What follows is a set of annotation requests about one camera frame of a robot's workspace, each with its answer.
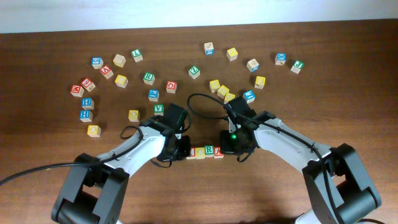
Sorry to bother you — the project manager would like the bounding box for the blue h block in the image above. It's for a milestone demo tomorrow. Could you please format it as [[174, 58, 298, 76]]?
[[79, 110, 93, 122], [81, 98, 95, 110]]

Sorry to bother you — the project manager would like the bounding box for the blue H block lower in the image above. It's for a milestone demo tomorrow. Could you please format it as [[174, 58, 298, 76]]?
[[79, 110, 93, 122]]

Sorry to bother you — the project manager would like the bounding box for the red a block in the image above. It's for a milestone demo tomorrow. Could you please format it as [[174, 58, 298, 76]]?
[[213, 147, 224, 159], [100, 65, 114, 79]]

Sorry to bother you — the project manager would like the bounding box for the wooden block blue side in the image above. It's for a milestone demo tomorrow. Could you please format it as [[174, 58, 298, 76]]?
[[204, 42, 215, 55]]

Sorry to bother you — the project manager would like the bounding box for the green r block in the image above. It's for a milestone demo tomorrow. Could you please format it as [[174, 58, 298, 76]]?
[[204, 146, 215, 157], [143, 72, 155, 85]]

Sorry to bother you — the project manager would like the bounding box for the plain wooden block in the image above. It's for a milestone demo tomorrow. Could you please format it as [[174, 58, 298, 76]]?
[[113, 54, 126, 68]]

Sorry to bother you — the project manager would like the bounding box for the blue P block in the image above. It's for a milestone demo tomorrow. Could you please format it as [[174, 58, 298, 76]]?
[[148, 90, 159, 101]]

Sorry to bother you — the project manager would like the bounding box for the red 9 block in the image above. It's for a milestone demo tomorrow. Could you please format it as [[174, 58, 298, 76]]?
[[81, 78, 95, 91]]

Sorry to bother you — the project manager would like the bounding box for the green V block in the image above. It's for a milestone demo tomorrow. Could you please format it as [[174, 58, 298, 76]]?
[[154, 104, 164, 116]]

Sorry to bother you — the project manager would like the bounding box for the yellow cluster block lower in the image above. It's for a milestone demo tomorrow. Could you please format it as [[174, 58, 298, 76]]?
[[224, 93, 236, 104]]

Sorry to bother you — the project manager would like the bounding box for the yellow block upper left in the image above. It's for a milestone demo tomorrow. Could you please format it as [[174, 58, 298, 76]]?
[[114, 75, 128, 88]]

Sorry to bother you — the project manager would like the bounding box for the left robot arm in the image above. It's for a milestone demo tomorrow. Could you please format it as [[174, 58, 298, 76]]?
[[51, 104, 190, 224]]

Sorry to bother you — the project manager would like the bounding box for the red M block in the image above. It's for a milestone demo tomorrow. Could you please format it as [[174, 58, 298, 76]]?
[[70, 85, 84, 97]]

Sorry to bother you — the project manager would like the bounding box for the green L block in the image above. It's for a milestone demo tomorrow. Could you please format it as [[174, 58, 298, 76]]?
[[131, 49, 143, 62]]

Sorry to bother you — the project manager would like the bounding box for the red Q block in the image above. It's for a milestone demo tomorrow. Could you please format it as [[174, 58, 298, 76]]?
[[166, 81, 177, 94]]

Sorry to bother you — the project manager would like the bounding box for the green J block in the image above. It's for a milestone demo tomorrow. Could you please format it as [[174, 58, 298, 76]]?
[[290, 60, 305, 74]]

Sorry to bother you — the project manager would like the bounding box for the blue H block upper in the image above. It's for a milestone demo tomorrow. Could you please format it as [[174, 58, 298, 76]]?
[[81, 98, 95, 110]]

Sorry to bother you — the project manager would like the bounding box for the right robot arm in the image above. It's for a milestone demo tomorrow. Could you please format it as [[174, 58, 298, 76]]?
[[220, 96, 382, 223]]

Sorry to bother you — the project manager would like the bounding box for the yellow block right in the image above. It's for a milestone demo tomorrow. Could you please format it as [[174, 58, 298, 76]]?
[[254, 76, 266, 89]]

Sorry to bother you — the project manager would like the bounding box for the blue E block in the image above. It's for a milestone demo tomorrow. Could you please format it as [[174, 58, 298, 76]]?
[[243, 90, 256, 104]]

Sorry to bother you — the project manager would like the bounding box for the red I block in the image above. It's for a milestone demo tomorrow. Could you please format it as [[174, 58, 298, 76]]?
[[186, 147, 196, 159]]

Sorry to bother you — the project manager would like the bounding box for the blue X block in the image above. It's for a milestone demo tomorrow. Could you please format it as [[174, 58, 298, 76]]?
[[275, 53, 287, 65]]

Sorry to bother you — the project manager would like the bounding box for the yellow cluster block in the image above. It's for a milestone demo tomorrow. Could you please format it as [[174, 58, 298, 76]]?
[[210, 80, 221, 93], [217, 85, 229, 99], [224, 93, 236, 104]]

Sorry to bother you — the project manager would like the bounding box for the blue S block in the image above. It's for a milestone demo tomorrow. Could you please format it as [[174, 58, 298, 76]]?
[[91, 57, 104, 69]]

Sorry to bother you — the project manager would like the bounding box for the yellow block top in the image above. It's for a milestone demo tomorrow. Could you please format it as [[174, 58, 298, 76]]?
[[226, 47, 238, 61]]

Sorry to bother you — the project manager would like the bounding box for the yellow C block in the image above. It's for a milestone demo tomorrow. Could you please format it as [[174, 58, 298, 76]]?
[[195, 147, 206, 159]]

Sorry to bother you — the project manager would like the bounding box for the yellow block lower left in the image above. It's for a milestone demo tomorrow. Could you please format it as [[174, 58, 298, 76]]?
[[87, 125, 101, 138]]

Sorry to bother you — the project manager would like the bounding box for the yellow cluster block left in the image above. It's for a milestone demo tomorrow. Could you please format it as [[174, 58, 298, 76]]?
[[210, 80, 221, 93]]

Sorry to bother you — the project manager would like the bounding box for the yellow cluster block middle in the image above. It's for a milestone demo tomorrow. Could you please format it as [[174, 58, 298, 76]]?
[[217, 85, 229, 99]]

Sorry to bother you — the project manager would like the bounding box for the yellow O block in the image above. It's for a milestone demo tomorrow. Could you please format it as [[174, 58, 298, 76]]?
[[128, 110, 140, 122]]

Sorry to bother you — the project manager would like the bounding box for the green Z block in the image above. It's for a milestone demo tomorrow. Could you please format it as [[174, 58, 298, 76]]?
[[188, 66, 200, 79]]

